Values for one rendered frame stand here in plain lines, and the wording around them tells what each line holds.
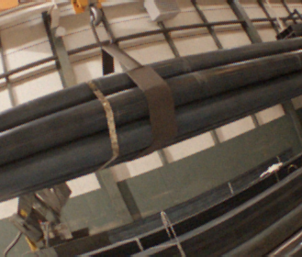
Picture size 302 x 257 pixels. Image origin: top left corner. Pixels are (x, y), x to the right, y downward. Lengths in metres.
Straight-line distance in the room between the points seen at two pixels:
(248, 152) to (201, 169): 1.52
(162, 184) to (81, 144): 8.31
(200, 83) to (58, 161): 0.90
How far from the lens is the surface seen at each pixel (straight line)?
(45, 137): 2.30
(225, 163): 11.58
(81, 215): 9.89
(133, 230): 8.43
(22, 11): 10.78
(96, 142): 2.43
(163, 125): 2.58
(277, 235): 3.21
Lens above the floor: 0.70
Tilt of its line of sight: 8 degrees up
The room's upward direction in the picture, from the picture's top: 23 degrees counter-clockwise
